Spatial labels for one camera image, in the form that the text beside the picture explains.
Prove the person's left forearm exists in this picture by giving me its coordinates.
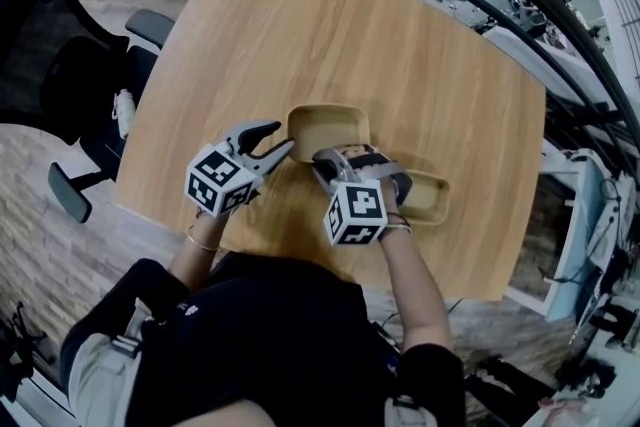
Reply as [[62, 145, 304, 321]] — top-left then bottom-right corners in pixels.
[[167, 209, 234, 289]]

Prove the person's black shirt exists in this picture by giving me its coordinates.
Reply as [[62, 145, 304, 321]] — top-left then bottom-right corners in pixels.
[[58, 250, 469, 427]]

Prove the white and blue desk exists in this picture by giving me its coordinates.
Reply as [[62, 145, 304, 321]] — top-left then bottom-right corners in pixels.
[[507, 147, 640, 331]]

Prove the person's face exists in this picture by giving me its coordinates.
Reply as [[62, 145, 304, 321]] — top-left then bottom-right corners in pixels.
[[169, 398, 274, 427]]

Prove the gold bracelet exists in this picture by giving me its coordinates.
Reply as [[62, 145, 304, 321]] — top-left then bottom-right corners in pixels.
[[186, 223, 222, 253]]

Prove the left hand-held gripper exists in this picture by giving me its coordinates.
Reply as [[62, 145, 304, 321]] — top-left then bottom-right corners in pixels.
[[184, 118, 297, 220]]

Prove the black bag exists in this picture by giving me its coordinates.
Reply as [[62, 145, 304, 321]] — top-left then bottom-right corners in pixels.
[[553, 357, 620, 400]]

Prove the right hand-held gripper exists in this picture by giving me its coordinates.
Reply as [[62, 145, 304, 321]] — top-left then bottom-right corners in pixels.
[[311, 142, 415, 248]]

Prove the black office chair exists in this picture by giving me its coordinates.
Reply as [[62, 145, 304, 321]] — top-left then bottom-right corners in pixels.
[[0, 0, 176, 225]]

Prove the person's right hand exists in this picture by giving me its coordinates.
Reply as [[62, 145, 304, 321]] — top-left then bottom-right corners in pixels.
[[380, 177, 402, 216]]

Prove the silver bracelet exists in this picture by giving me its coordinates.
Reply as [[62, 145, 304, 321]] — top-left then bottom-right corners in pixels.
[[378, 222, 413, 239]]

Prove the person's right forearm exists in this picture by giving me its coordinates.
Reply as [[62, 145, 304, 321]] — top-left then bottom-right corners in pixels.
[[377, 214, 454, 354]]

